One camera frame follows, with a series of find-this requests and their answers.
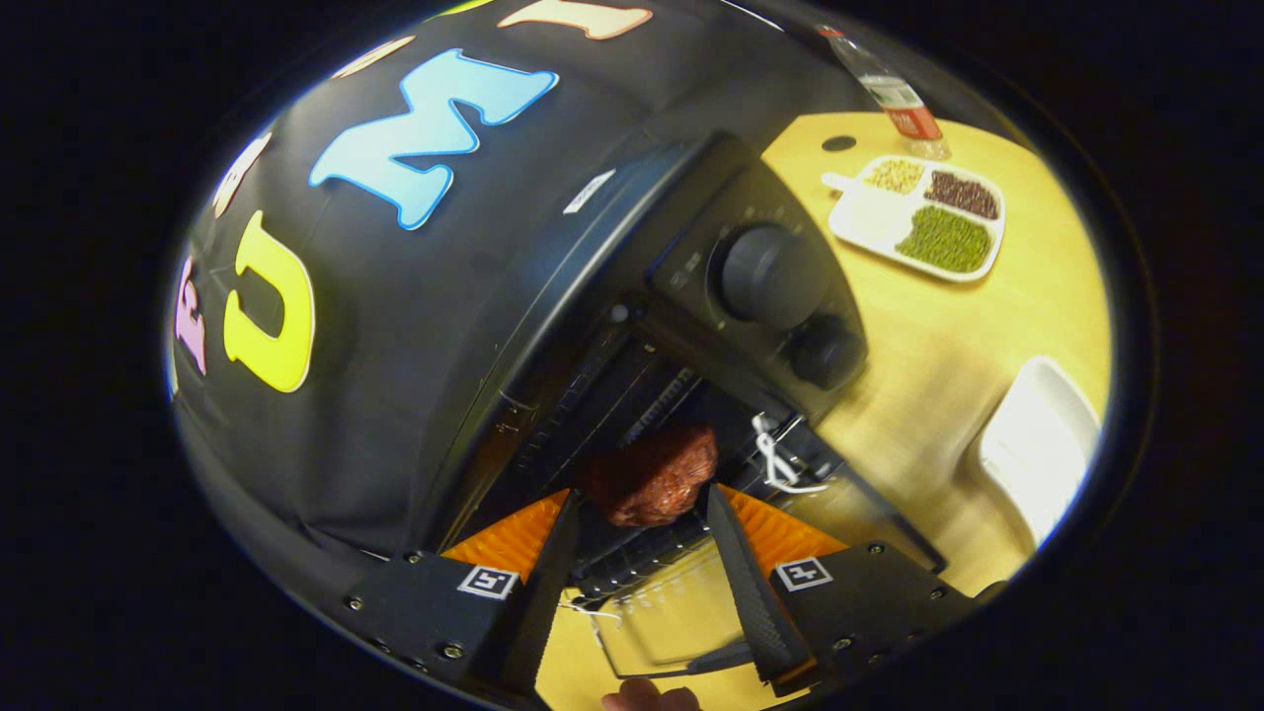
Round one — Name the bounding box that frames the black electric oven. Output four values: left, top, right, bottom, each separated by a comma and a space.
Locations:
425, 133, 949, 684

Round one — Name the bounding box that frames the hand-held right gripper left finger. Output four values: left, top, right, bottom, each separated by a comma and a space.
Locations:
339, 487, 586, 697

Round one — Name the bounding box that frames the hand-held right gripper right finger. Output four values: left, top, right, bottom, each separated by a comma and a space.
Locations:
704, 482, 990, 694

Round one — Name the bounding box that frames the plastic bottle with red label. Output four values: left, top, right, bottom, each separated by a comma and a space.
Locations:
818, 25, 951, 161

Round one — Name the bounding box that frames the white divided plate with beans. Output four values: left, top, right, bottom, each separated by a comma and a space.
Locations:
822, 155, 1006, 284

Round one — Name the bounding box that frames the white rectangular dish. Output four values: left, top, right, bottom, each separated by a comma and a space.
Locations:
978, 355, 1103, 550

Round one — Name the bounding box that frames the brown steak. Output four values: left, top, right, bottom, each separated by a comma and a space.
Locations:
578, 425, 720, 528

